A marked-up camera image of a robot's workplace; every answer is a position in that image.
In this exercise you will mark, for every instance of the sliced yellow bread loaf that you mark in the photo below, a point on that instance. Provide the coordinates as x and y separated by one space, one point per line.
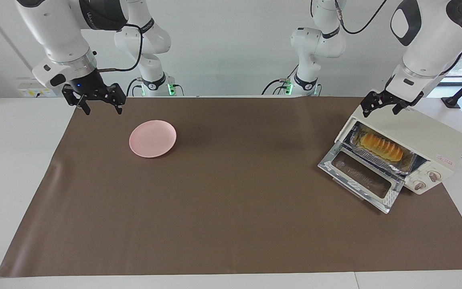
379 146

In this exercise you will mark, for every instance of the brown table mat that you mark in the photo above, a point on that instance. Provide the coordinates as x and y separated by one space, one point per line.
235 224

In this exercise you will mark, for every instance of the glass oven door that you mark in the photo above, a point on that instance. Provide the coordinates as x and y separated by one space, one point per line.
359 174

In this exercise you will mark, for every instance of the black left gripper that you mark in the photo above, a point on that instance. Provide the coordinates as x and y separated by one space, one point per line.
395 96

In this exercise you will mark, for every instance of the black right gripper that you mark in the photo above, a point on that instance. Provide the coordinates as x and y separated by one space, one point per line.
92 88

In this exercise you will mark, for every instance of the pink plate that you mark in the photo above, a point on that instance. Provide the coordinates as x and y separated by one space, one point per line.
152 138

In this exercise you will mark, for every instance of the aluminium foil tray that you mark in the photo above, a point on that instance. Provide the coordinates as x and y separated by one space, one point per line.
371 154

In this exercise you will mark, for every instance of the beige oven knob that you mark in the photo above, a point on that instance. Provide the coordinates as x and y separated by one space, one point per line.
418 185
434 175

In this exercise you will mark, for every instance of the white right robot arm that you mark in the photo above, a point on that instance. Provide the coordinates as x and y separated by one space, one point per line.
58 36

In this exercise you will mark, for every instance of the white toaster oven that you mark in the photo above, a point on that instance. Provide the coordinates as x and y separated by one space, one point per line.
427 136

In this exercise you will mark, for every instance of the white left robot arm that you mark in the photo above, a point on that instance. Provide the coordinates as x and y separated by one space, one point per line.
427 44

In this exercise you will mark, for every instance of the white wall socket box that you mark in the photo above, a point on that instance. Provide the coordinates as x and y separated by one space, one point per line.
26 90

